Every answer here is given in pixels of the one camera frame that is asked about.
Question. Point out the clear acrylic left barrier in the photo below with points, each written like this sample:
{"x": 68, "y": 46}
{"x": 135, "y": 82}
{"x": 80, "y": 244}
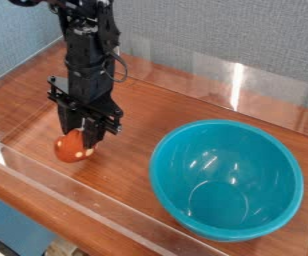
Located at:
{"x": 23, "y": 88}

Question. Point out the clear acrylic back barrier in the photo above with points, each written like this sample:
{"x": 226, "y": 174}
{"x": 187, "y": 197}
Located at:
{"x": 252, "y": 92}

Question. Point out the clear acrylic barrier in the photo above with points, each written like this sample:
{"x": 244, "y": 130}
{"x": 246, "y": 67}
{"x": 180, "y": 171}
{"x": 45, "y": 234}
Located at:
{"x": 23, "y": 88}
{"x": 252, "y": 92}
{"x": 39, "y": 187}

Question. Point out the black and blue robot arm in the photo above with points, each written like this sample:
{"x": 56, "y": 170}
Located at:
{"x": 84, "y": 17}

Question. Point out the clear acrylic front barrier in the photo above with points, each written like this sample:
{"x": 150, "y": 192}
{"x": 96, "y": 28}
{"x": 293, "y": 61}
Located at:
{"x": 39, "y": 187}

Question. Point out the plush mushroom brown cap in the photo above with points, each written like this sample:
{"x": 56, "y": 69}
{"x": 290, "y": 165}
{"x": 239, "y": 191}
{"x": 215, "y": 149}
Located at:
{"x": 68, "y": 147}

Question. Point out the blue plastic bowl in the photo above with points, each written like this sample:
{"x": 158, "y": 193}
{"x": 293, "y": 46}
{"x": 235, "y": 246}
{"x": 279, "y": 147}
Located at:
{"x": 226, "y": 179}

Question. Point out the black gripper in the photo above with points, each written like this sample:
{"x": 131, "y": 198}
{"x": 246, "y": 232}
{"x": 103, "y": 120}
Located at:
{"x": 81, "y": 94}

